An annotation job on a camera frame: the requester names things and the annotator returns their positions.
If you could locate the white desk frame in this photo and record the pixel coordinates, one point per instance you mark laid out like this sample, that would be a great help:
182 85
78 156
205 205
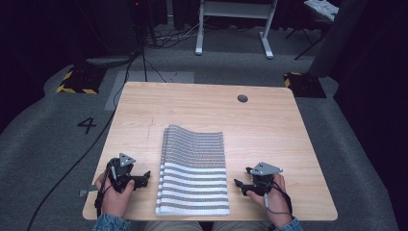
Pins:
237 9

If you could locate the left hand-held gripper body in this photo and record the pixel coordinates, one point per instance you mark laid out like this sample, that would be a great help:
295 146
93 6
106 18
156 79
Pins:
120 171

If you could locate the person's right leg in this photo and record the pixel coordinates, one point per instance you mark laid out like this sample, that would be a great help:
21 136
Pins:
240 226

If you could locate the person's left leg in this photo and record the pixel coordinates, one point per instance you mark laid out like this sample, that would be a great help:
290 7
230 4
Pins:
173 226

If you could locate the black yellow striped stand base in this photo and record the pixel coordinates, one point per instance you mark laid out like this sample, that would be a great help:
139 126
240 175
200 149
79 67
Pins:
304 85
81 82

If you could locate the grey flat floor base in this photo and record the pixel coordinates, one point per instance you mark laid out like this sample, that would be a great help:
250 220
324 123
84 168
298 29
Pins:
107 60

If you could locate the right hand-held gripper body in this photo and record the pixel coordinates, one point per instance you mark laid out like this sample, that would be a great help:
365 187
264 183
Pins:
263 170

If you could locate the grey curtain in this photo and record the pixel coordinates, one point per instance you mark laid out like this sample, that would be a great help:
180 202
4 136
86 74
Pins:
340 35

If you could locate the person's right hand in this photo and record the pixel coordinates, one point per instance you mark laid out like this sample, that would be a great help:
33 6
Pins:
277 205

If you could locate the black stand pole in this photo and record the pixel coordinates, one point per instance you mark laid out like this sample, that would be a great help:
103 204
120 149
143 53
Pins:
141 35

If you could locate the person's left hand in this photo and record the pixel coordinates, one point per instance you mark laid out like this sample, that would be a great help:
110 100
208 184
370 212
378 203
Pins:
112 202

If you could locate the stack of striped cloths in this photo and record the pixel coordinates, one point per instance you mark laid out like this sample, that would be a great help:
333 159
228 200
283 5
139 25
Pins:
160 192

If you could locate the person's leg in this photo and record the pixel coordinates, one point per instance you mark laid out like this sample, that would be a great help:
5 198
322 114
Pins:
173 226
240 226

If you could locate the black chair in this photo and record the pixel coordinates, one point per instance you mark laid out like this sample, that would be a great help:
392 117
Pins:
316 25

